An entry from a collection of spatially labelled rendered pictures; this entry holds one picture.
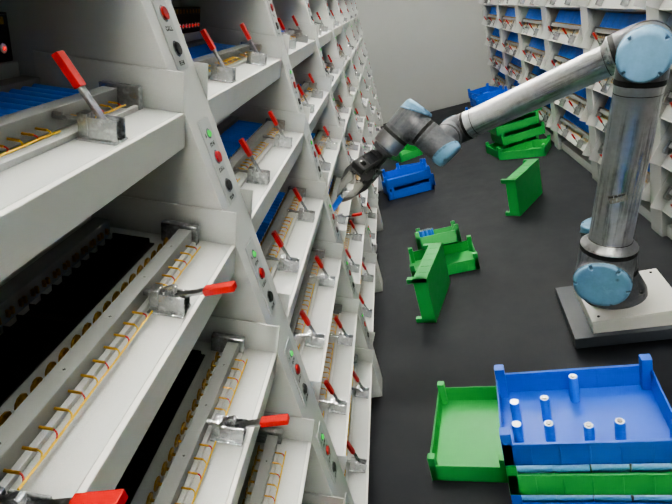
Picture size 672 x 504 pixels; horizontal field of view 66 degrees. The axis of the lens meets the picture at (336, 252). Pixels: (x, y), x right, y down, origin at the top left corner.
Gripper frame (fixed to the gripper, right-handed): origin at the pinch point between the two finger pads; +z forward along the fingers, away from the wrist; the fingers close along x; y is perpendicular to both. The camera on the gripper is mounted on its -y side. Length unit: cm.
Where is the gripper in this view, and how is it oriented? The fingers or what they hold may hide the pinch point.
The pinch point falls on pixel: (341, 196)
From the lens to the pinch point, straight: 167.1
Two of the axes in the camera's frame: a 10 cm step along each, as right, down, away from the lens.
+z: -6.3, 7.2, 3.0
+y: 3.1, -1.2, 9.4
